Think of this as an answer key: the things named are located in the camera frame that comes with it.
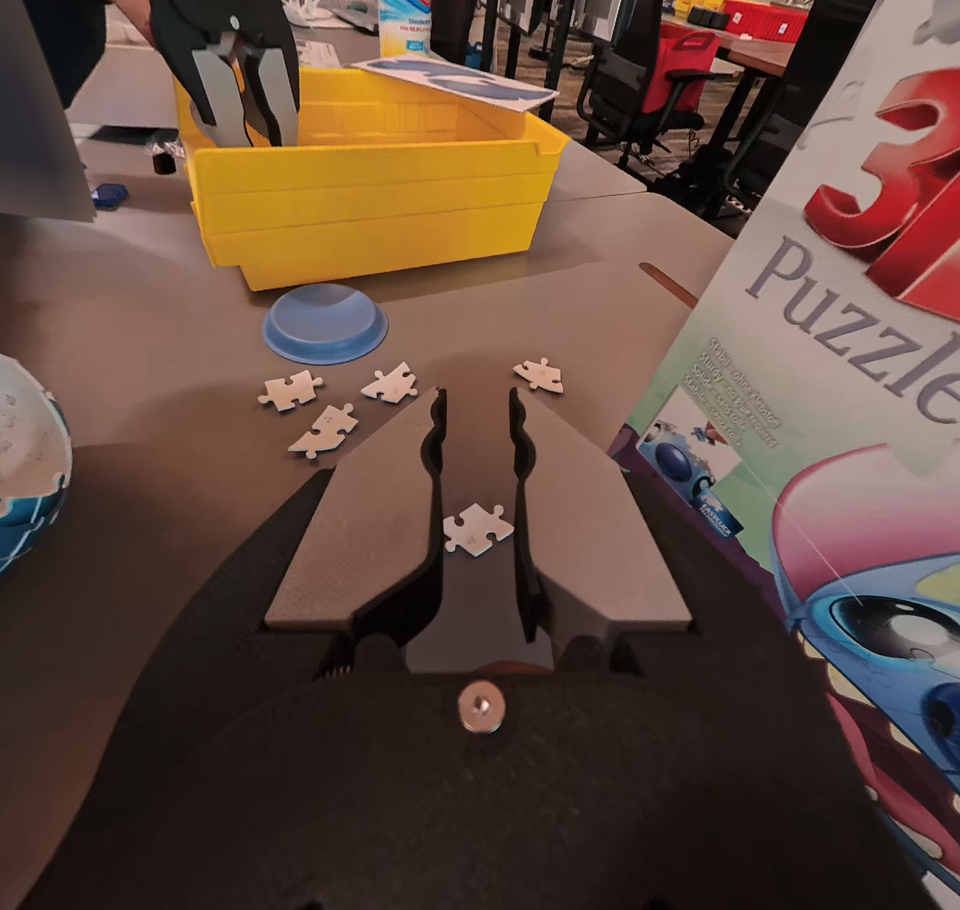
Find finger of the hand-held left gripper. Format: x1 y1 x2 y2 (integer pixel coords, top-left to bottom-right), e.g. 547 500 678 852
246 46 303 149
191 46 254 150

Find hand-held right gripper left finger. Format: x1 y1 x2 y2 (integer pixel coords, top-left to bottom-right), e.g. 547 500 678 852
262 387 449 635

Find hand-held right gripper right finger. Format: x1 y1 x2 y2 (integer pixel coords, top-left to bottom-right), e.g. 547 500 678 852
508 387 695 645

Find white puzzle pieces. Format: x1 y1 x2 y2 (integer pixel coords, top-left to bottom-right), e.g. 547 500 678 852
257 357 565 557

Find yellow plastic bin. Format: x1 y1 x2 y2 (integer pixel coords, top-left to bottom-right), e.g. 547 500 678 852
174 66 565 292

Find partly built puzzle ball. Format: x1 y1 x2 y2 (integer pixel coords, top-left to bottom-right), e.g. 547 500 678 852
0 355 74 574

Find person's left forearm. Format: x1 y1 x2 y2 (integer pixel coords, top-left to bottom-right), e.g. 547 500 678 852
22 0 144 110

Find blue plastic ball stand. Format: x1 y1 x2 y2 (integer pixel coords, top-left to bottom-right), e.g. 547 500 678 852
261 283 390 365

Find cartoon print puzzle box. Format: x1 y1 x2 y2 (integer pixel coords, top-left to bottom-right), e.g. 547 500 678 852
607 0 960 910

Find person's left hand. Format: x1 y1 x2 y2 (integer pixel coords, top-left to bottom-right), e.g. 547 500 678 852
96 0 157 47

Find white wipes canister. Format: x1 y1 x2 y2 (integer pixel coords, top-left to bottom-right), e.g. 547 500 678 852
375 0 436 58

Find printed white card sheet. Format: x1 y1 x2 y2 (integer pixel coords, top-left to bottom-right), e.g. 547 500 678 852
348 55 562 112

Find red office chair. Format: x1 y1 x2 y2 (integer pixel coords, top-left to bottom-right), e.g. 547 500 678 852
577 28 721 169

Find red storage bin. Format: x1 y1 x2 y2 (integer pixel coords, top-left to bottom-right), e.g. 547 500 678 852
720 0 811 37

